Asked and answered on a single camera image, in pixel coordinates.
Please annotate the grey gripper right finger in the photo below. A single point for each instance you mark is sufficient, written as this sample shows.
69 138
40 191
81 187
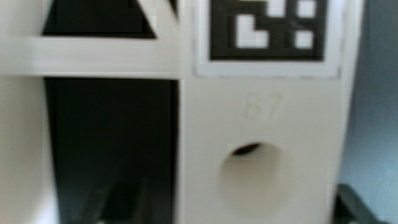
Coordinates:
353 211

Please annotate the white chair back part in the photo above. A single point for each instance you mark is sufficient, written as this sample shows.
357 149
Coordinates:
261 56

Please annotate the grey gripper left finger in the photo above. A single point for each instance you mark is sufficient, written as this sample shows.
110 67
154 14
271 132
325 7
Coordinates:
119 204

